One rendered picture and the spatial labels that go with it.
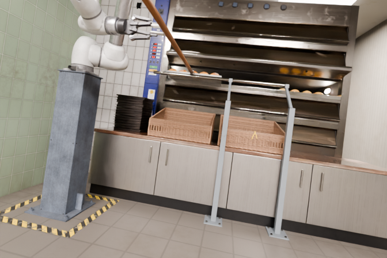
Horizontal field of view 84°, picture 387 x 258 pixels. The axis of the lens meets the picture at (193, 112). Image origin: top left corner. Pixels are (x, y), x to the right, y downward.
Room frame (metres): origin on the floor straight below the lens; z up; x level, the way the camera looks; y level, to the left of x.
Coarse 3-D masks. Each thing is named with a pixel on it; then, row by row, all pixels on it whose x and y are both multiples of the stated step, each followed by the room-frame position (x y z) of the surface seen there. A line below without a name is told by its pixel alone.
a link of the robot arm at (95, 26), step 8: (80, 16) 1.06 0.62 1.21; (96, 16) 1.00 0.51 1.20; (104, 16) 1.05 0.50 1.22; (80, 24) 1.06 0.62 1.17; (88, 24) 1.03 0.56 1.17; (96, 24) 1.03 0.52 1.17; (104, 24) 1.04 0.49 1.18; (88, 32) 1.09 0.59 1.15; (96, 32) 1.07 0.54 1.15; (104, 32) 1.07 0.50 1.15
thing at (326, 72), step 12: (180, 60) 2.31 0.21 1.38; (192, 60) 2.26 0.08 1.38; (204, 60) 2.22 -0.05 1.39; (216, 60) 2.18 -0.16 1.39; (228, 60) 2.14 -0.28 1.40; (240, 60) 2.11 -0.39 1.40; (252, 60) 2.09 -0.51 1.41; (276, 72) 2.22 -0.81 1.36; (288, 72) 2.18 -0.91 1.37; (300, 72) 2.14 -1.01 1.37; (312, 72) 2.10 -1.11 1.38; (324, 72) 2.07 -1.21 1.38; (336, 72) 2.03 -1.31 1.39; (348, 72) 2.00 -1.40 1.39
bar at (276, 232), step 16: (224, 80) 1.91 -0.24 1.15; (240, 80) 1.88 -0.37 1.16; (288, 96) 1.74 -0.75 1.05; (224, 112) 1.71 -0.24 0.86; (288, 112) 1.63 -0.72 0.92; (224, 128) 1.67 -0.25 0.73; (288, 128) 1.61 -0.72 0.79; (224, 144) 1.67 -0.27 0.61; (288, 144) 1.60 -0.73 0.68; (288, 160) 1.60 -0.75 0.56; (208, 224) 1.63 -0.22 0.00
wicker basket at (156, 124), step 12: (168, 108) 2.31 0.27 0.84; (156, 120) 1.85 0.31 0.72; (168, 120) 1.84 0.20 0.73; (180, 120) 2.27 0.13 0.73; (192, 120) 2.25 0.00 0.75; (204, 120) 2.24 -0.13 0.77; (156, 132) 1.86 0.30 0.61; (168, 132) 1.84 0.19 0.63; (180, 132) 2.23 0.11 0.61; (192, 132) 1.81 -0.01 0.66; (204, 132) 1.80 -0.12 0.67
